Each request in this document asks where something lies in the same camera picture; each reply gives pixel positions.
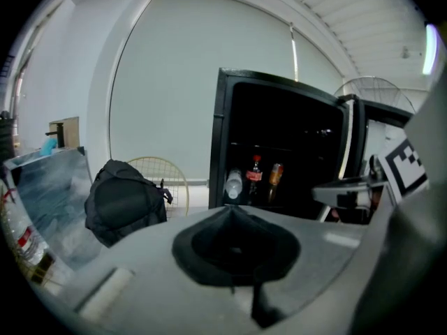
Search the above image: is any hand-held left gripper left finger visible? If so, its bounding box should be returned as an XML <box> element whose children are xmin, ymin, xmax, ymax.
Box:
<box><xmin>66</xmin><ymin>206</ymin><xmax>259</xmax><ymax>335</ymax></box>

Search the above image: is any clear water bottle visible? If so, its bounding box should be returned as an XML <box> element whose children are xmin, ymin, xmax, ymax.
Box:
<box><xmin>225</xmin><ymin>167</ymin><xmax>243</xmax><ymax>200</ymax></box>

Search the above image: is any black backpack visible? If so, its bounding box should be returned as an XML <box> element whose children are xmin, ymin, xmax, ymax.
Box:
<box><xmin>84</xmin><ymin>158</ymin><xmax>174</xmax><ymax>248</ymax></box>

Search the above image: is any black ribbed box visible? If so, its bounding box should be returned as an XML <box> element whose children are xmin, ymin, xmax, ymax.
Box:
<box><xmin>0</xmin><ymin>110</ymin><xmax>17</xmax><ymax>160</ymax></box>

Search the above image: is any black angled bracket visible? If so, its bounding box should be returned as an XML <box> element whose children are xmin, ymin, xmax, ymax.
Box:
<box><xmin>45</xmin><ymin>122</ymin><xmax>66</xmax><ymax>149</ymax></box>

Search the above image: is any blue cloth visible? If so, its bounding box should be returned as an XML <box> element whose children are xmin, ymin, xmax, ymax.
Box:
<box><xmin>39</xmin><ymin>137</ymin><xmax>59</xmax><ymax>156</ymax></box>

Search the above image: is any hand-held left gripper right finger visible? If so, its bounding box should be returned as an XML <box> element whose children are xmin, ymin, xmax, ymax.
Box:
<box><xmin>232</xmin><ymin>206</ymin><xmax>368</xmax><ymax>335</ymax></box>

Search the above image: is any red-capped dark soda bottle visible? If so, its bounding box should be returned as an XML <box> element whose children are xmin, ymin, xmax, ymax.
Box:
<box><xmin>245</xmin><ymin>154</ymin><xmax>263</xmax><ymax>205</ymax></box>

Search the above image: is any cardboard sheet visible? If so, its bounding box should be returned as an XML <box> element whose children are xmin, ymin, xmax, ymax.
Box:
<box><xmin>48</xmin><ymin>116</ymin><xmax>80</xmax><ymax>149</ymax></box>

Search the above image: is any ceiling light strip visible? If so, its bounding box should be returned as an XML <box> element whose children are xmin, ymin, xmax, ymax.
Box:
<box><xmin>422</xmin><ymin>22</ymin><xmax>439</xmax><ymax>76</ymax></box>

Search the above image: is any orange drink can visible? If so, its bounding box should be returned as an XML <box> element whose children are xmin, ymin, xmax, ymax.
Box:
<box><xmin>268</xmin><ymin>163</ymin><xmax>284</xmax><ymax>204</ymax></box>

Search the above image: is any plastic bottle with red label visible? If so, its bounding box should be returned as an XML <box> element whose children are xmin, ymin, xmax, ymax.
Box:
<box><xmin>3</xmin><ymin>200</ymin><xmax>50</xmax><ymax>268</ymax></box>

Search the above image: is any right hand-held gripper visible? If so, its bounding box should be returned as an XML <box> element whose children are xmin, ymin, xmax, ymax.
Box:
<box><xmin>312</xmin><ymin>137</ymin><xmax>429</xmax><ymax>219</ymax></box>

